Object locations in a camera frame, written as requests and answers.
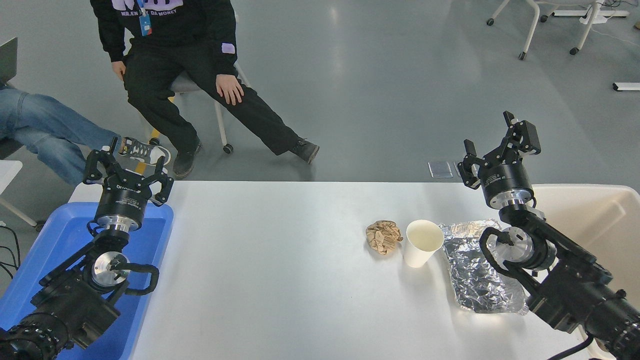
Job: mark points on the clear floor plate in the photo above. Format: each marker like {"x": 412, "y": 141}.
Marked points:
{"x": 456, "y": 166}
{"x": 440, "y": 169}

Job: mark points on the silver foil tray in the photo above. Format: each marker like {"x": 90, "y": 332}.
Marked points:
{"x": 470, "y": 280}

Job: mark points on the person's right hand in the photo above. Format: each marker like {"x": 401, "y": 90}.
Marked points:
{"x": 119, "y": 69}

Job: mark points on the black chair seat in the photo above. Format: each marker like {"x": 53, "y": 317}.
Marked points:
{"x": 9, "y": 147}

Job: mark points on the person's left hand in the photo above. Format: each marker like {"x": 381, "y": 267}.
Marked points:
{"x": 229, "y": 89}

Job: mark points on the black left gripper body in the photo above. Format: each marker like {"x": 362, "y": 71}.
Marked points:
{"x": 122, "y": 202}

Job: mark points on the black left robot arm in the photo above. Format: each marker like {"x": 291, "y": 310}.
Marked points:
{"x": 75, "y": 305}

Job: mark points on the white paper cup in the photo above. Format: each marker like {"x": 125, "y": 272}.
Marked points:
{"x": 417, "y": 252}

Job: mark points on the crumpled tan paper ball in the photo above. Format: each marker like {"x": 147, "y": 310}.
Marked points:
{"x": 383, "y": 238}

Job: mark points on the seated person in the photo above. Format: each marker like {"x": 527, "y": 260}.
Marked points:
{"x": 45, "y": 125}
{"x": 170, "y": 65}

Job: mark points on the blue plastic tray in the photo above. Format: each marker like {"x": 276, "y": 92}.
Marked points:
{"x": 55, "y": 240}

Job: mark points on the grey white wheeled chair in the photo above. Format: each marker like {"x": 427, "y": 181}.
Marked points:
{"x": 186, "y": 84}

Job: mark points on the white desk foot bar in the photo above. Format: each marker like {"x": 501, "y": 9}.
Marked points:
{"x": 617, "y": 13}
{"x": 627, "y": 86}

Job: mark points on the white power strip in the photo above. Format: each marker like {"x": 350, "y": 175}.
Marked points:
{"x": 594, "y": 20}

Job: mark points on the white wheeled office chair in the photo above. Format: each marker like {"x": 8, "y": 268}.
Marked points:
{"x": 532, "y": 25}

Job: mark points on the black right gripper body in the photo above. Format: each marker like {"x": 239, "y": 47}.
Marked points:
{"x": 505, "y": 180}

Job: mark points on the large pale bin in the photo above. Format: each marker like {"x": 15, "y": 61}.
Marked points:
{"x": 600, "y": 220}

